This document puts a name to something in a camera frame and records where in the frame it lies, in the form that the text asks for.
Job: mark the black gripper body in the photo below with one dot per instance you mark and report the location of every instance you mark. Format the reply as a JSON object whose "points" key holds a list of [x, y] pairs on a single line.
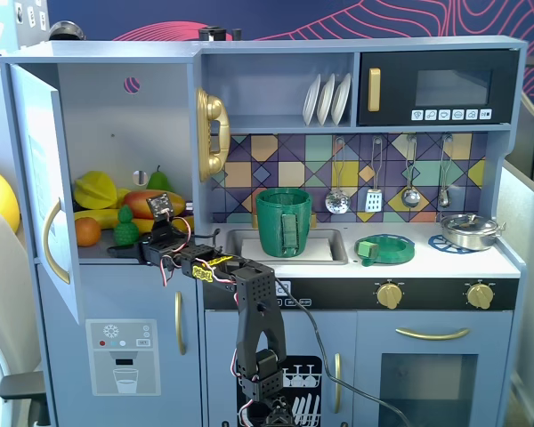
{"points": [[148, 253]]}

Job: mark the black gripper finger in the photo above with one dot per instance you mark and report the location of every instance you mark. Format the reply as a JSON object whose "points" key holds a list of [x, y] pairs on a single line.
{"points": [[124, 251]]}

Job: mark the green toy pineapple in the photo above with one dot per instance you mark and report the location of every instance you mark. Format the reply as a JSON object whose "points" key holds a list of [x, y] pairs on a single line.
{"points": [[125, 231]]}

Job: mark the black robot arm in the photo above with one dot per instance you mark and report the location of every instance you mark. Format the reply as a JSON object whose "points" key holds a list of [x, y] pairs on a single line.
{"points": [[258, 311]]}

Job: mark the blue cabinet door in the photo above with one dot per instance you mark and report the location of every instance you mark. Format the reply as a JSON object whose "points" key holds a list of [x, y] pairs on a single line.
{"points": [[31, 178]]}

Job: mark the large yellow toy banana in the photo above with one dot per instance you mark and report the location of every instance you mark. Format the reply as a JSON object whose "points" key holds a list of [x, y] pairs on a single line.
{"points": [[142, 224]]}

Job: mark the blue toy kitchen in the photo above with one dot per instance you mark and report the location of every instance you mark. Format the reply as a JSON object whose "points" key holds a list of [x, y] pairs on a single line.
{"points": [[115, 289]]}

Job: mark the toy orange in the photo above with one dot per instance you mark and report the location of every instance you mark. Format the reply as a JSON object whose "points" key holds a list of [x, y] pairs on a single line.
{"points": [[87, 231]]}

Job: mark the red yellow toy mango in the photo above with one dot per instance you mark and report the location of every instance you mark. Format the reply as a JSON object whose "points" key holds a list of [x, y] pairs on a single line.
{"points": [[135, 202]]}

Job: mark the green toy pear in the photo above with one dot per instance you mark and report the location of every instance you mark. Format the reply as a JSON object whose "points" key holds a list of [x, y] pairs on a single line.
{"points": [[158, 181]]}

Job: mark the yellow toy starfruit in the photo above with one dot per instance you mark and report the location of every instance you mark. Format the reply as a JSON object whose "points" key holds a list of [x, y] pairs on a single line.
{"points": [[95, 189]]}

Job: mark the grey toy sink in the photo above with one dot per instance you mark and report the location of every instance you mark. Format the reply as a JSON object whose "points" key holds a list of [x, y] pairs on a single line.
{"points": [[233, 249]]}

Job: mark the white office chair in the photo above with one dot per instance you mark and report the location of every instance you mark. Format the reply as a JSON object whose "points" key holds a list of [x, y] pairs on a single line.
{"points": [[0, 289]]}

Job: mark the gold toy telephone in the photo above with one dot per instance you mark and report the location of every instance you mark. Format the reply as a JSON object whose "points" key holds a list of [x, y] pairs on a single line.
{"points": [[213, 111]]}

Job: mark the steel skimmer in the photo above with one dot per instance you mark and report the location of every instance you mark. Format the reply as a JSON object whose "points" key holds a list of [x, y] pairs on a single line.
{"points": [[338, 202]]}

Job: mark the green cube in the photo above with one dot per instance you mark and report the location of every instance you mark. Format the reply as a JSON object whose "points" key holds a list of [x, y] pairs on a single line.
{"points": [[367, 249]]}

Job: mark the white toy plate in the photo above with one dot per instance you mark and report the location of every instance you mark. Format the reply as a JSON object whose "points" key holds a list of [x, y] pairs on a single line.
{"points": [[342, 98], [310, 102], [325, 102]]}

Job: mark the steel slotted spatula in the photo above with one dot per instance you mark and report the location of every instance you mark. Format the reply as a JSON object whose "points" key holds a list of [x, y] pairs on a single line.
{"points": [[373, 201]]}

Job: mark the wide black cylinder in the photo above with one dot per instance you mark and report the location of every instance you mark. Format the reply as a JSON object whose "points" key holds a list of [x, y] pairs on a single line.
{"points": [[212, 34]]}

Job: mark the narrow black cylinder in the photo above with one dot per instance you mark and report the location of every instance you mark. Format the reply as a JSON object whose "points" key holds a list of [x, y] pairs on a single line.
{"points": [[237, 34]]}

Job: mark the chrome round object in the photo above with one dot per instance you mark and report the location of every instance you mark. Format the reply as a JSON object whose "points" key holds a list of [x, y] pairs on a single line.
{"points": [[67, 30]]}

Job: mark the gold stove knob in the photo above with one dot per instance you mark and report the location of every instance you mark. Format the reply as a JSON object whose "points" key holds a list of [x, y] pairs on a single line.
{"points": [[479, 295], [389, 295]]}

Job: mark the steel ladle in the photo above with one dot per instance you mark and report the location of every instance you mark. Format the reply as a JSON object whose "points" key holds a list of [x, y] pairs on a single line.
{"points": [[410, 198]]}

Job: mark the blue round trivet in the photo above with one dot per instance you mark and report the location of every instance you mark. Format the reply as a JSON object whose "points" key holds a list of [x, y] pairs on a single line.
{"points": [[438, 244]]}

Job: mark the black microwave door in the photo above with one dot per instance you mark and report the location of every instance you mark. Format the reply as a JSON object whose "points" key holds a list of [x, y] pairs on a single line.
{"points": [[396, 89]]}

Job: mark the steel spoon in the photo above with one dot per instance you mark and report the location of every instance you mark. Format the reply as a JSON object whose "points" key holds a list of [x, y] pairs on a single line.
{"points": [[444, 198]]}

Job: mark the steel pot with lid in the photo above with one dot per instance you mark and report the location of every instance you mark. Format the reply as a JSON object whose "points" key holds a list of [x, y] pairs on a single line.
{"points": [[469, 231]]}

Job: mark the grey office partition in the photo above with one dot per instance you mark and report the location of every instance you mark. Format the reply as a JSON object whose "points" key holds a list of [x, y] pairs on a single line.
{"points": [[531, 267]]}

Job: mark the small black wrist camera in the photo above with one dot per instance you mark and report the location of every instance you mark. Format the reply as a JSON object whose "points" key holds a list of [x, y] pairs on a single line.
{"points": [[158, 204]]}

